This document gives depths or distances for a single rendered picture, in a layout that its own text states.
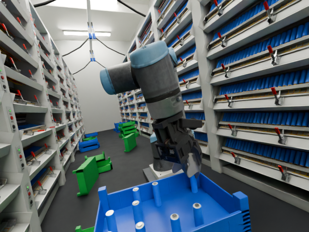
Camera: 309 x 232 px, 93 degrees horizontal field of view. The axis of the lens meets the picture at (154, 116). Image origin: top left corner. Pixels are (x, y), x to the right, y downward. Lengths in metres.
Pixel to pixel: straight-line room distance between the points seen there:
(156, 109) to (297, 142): 0.74
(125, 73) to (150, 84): 0.15
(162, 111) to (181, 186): 0.28
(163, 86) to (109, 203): 0.35
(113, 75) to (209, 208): 0.45
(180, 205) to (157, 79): 0.33
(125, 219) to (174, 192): 0.16
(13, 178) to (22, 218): 0.19
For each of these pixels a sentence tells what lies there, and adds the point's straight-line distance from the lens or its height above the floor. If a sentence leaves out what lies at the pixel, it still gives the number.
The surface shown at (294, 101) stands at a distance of 0.91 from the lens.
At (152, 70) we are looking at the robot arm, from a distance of 0.32.
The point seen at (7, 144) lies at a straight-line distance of 0.92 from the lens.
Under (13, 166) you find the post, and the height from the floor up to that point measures 0.42.
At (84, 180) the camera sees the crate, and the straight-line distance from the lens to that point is 1.33.
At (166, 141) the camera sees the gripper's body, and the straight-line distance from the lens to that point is 0.37.
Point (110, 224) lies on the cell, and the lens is 0.39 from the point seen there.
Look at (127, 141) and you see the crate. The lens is 2.13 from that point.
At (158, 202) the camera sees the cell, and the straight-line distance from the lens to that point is 0.47.
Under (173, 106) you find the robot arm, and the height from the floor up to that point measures 0.59.
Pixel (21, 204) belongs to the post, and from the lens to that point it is 1.00.
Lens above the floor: 0.60
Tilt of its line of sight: 4 degrees down
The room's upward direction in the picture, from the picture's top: 9 degrees counter-clockwise
